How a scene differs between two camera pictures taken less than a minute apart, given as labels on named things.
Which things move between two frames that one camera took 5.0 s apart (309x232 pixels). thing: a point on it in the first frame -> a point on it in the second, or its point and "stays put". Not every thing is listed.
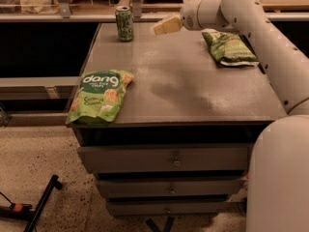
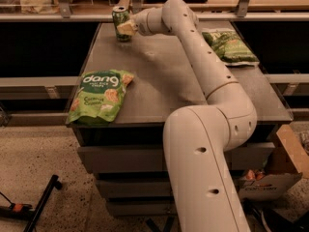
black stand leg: x=54 y=183 stays put
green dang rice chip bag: x=98 y=97 stays put
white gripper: x=188 y=17 -> x=142 y=24
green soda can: x=125 y=22 stays put
